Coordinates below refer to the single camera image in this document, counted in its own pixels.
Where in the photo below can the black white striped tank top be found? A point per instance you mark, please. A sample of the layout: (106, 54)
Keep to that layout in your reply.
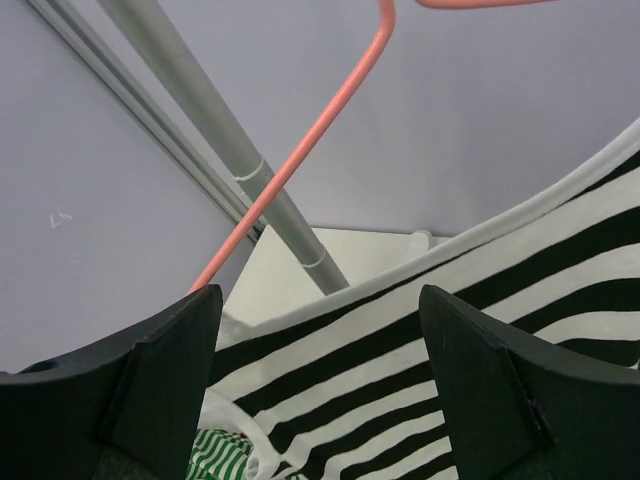
(343, 388)

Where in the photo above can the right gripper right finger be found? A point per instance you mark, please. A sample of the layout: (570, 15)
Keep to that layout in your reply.
(518, 407)

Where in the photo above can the pink hanger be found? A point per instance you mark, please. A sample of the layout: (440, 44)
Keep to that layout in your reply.
(387, 21)

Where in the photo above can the green white striped tank top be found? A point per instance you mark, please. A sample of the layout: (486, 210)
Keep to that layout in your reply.
(218, 454)

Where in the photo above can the white clothes rack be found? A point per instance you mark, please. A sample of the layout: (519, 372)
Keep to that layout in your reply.
(290, 257)

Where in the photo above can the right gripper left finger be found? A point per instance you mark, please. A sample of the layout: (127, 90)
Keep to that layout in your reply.
(124, 407)

